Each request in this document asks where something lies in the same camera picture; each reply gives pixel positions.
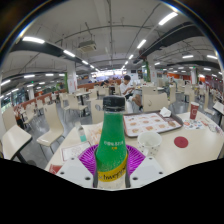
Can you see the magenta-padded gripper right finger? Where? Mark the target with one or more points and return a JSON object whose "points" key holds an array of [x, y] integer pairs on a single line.
{"points": [[146, 170]]}

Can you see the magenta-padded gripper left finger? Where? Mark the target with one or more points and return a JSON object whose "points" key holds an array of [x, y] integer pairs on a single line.
{"points": [[73, 171]]}

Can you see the green drink bottle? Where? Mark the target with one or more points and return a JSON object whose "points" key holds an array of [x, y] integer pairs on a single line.
{"points": [[111, 146]]}

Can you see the red booklet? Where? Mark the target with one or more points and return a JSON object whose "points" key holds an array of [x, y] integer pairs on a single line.
{"points": [[55, 168]]}

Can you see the white paper sheet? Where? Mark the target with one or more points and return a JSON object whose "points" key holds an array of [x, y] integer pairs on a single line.
{"points": [[75, 151]]}

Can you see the white dotted mug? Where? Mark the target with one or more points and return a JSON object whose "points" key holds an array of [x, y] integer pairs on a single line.
{"points": [[150, 142]]}

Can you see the small teal sanitizer bottle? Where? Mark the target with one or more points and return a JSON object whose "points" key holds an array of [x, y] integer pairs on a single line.
{"points": [[81, 133]]}

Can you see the flat round red coaster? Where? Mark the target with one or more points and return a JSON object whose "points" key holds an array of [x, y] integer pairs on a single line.
{"points": [[181, 142]]}

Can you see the dark food tray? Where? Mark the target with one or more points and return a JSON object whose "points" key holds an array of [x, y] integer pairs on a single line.
{"points": [[150, 123]]}

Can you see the group of beige chairs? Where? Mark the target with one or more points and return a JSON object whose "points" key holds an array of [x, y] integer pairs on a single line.
{"points": [[53, 120]]}

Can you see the white crumpled napkin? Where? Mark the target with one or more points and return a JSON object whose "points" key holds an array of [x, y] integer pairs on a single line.
{"points": [[165, 112]]}

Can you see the beige chair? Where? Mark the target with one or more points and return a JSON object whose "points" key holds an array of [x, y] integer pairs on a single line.
{"points": [[97, 111], [155, 101]]}

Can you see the colourful sticker sheet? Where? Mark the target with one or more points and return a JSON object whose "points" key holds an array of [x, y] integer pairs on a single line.
{"points": [[193, 124]]}

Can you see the white side table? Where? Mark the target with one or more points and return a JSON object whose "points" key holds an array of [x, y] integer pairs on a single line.
{"points": [[15, 140], [219, 107]]}

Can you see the red paper cup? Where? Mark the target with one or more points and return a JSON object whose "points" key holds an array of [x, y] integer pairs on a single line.
{"points": [[194, 111]]}

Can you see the person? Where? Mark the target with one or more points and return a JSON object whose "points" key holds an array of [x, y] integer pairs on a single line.
{"points": [[126, 88], [19, 116]]}

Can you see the ceiling air conditioner unit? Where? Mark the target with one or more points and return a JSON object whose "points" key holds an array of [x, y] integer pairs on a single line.
{"points": [[87, 45]]}

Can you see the group of ceiling lights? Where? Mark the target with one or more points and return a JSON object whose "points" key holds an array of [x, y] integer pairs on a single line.
{"points": [[33, 40]]}

